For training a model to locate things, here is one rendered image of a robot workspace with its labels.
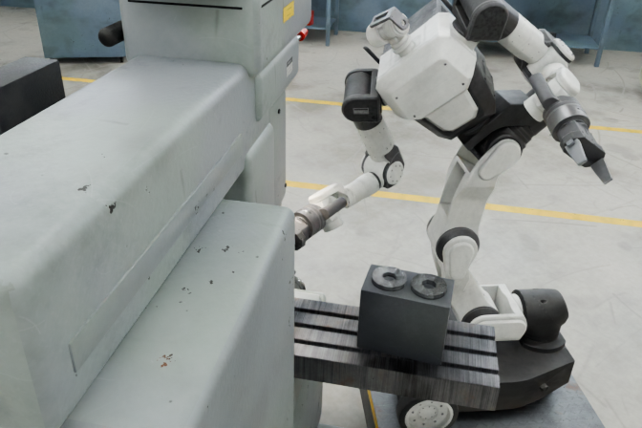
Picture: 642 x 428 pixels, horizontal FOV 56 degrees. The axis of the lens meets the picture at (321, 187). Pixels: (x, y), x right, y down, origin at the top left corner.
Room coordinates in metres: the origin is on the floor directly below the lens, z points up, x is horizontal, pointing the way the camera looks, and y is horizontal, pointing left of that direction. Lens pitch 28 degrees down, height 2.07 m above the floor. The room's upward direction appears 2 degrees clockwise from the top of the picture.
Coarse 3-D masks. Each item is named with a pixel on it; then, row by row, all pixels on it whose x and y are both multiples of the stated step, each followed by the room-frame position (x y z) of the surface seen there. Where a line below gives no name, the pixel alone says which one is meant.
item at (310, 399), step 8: (320, 296) 1.65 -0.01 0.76; (304, 384) 1.32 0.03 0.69; (312, 384) 1.46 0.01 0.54; (320, 384) 1.61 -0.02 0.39; (304, 392) 1.33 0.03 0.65; (312, 392) 1.47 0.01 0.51; (320, 392) 1.62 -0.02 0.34; (304, 400) 1.33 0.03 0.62; (312, 400) 1.47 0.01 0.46; (320, 400) 1.63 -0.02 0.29; (296, 408) 1.22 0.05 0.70; (304, 408) 1.33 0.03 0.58; (312, 408) 1.48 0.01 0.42; (320, 408) 1.63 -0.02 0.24; (296, 416) 1.22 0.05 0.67; (304, 416) 1.33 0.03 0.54; (312, 416) 1.48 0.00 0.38; (320, 416) 1.64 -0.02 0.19; (296, 424) 1.23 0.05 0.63; (304, 424) 1.34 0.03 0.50; (312, 424) 1.48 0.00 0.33
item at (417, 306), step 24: (384, 288) 1.19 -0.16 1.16; (408, 288) 1.20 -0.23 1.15; (432, 288) 1.21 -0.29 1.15; (360, 312) 1.19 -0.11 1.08; (384, 312) 1.17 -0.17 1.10; (408, 312) 1.16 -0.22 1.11; (432, 312) 1.14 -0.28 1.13; (360, 336) 1.19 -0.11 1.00; (384, 336) 1.17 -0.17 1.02; (408, 336) 1.16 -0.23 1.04; (432, 336) 1.14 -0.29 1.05; (432, 360) 1.14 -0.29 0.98
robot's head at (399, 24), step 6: (384, 12) 1.61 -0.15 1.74; (390, 12) 1.58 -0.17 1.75; (396, 12) 1.58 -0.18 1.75; (378, 18) 1.63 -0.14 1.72; (384, 18) 1.58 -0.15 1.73; (390, 18) 1.57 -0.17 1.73; (396, 18) 1.58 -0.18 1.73; (402, 18) 1.59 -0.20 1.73; (372, 24) 1.62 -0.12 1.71; (378, 24) 1.60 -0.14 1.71; (390, 24) 1.58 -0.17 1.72; (396, 24) 1.57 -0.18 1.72; (402, 24) 1.59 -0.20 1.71; (408, 24) 1.59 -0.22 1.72; (396, 30) 1.57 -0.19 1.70; (402, 30) 1.58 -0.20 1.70; (408, 30) 1.60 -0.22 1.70
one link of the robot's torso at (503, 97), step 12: (504, 96) 1.69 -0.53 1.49; (516, 96) 1.69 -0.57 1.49; (528, 96) 1.69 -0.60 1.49; (504, 108) 1.63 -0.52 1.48; (516, 108) 1.63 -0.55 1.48; (492, 120) 1.62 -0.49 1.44; (504, 120) 1.63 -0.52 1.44; (516, 120) 1.63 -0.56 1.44; (528, 120) 1.63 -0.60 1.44; (480, 132) 1.62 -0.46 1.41; (528, 132) 1.64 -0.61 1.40; (468, 144) 1.61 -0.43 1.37; (480, 156) 1.64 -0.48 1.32
